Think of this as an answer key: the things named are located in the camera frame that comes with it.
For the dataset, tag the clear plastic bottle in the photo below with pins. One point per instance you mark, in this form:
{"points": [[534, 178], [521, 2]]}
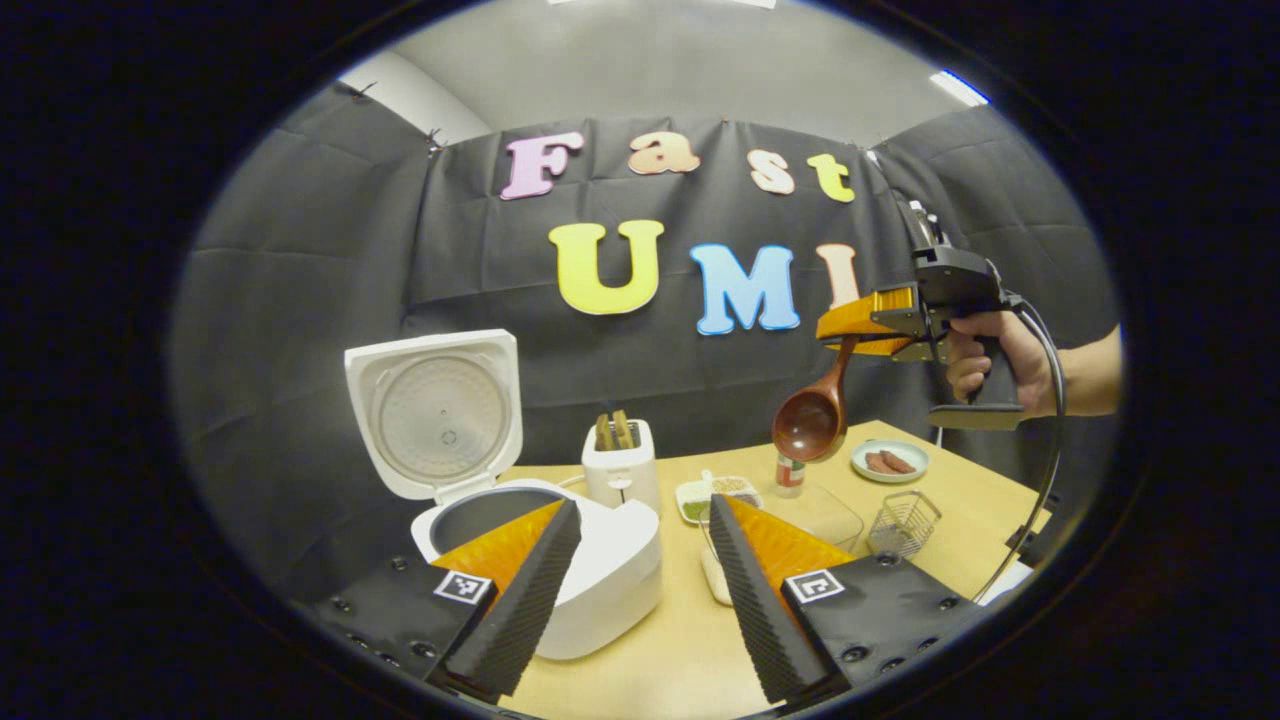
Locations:
{"points": [[790, 478]]}

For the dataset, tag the white rice cooker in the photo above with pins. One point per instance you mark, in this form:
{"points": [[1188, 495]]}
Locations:
{"points": [[620, 580]]}

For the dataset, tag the red meat slice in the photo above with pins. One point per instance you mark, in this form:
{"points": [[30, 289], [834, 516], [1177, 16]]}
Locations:
{"points": [[876, 463], [900, 462]]}

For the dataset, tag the clear rice container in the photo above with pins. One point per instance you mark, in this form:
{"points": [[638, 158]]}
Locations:
{"points": [[830, 515]]}

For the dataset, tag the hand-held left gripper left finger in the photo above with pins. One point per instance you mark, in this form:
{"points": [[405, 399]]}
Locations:
{"points": [[525, 620]]}

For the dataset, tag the green plate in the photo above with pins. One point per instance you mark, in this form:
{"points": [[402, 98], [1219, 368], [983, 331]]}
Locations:
{"points": [[915, 468]]}

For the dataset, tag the brown bread slice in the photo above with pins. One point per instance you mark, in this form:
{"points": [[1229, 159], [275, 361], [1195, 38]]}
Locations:
{"points": [[603, 432], [623, 430]]}

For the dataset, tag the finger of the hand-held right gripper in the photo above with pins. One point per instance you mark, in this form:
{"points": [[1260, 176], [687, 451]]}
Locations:
{"points": [[870, 305], [880, 346]]}

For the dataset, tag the white divided grain tray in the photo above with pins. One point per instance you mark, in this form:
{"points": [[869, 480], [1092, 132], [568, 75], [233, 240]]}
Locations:
{"points": [[695, 505]]}

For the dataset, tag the small ceiling light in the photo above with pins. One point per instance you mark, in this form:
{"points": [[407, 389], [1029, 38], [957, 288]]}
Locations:
{"points": [[958, 88]]}

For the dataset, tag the brown wooden spoon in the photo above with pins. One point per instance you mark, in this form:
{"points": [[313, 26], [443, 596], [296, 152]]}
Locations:
{"points": [[808, 420]]}

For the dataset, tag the white toaster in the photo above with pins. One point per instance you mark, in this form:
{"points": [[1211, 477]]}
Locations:
{"points": [[620, 480]]}

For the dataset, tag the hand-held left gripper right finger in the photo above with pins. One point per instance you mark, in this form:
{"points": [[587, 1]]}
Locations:
{"points": [[760, 620]]}

